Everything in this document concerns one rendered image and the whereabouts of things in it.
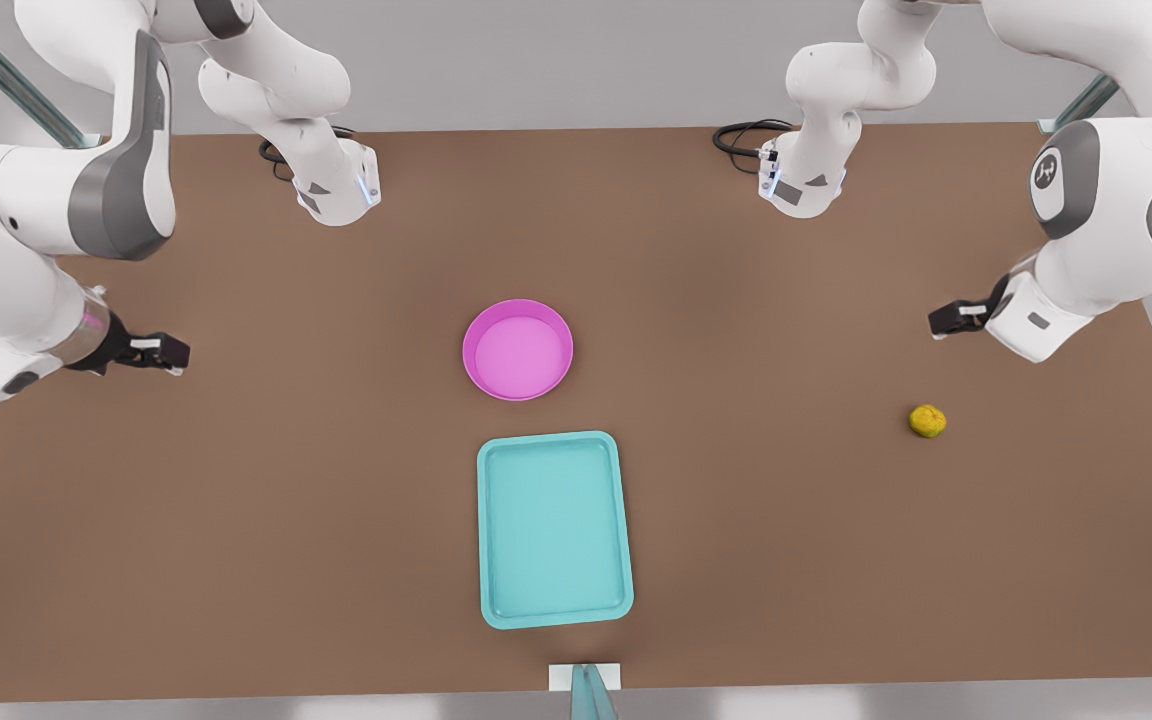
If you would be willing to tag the small orange fruit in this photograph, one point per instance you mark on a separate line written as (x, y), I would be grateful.
(927, 421)

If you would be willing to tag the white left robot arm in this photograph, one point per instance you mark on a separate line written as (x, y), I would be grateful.
(1116, 215)

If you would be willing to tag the teal rectangular tray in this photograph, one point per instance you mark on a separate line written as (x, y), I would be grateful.
(554, 530)

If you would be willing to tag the pink round plate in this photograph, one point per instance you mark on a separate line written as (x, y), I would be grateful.
(518, 351)

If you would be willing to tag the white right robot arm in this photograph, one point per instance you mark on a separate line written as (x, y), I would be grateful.
(26, 210)

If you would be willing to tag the silver frame post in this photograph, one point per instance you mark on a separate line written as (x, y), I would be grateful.
(1101, 92)
(591, 690)
(6, 72)

